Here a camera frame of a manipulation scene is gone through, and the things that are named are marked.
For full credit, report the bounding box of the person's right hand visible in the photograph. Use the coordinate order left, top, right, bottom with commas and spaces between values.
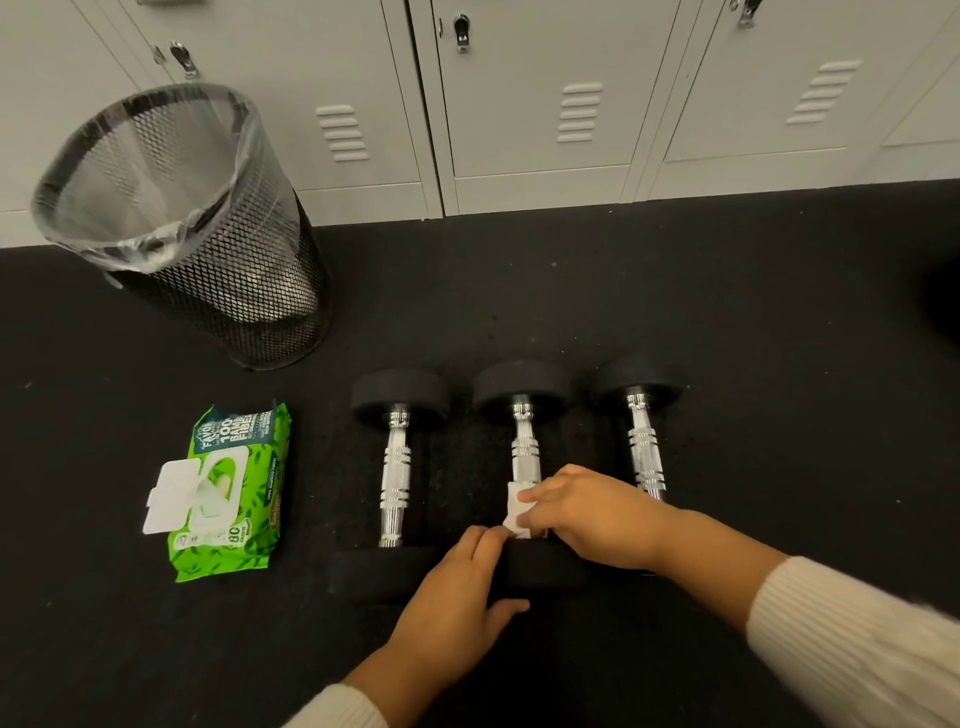
516, 464, 678, 576

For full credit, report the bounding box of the person's left hand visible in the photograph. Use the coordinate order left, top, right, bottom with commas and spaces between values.
373, 525, 531, 699

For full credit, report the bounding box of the white wet wipe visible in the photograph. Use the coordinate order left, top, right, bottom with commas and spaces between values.
504, 480, 547, 541

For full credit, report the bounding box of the black chrome dumbbell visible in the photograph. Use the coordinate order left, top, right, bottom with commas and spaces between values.
591, 355, 685, 504
327, 367, 452, 606
471, 359, 591, 602

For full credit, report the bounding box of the person's left forearm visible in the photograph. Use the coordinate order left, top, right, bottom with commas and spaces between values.
283, 660, 429, 728

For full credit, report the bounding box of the person's right forearm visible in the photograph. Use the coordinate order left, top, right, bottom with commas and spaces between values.
648, 508, 960, 728

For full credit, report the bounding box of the green wet wipes packet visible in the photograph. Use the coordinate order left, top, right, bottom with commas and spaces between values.
141, 401, 293, 584

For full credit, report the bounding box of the black mesh trash bin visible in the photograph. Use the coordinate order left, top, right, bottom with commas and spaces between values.
31, 82, 333, 372

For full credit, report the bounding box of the white metal locker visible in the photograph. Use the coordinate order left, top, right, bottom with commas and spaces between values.
73, 0, 445, 228
621, 0, 960, 203
407, 0, 682, 218
0, 0, 175, 250
855, 15, 960, 186

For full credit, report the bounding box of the clear plastic bin liner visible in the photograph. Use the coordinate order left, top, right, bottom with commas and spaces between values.
30, 82, 301, 274

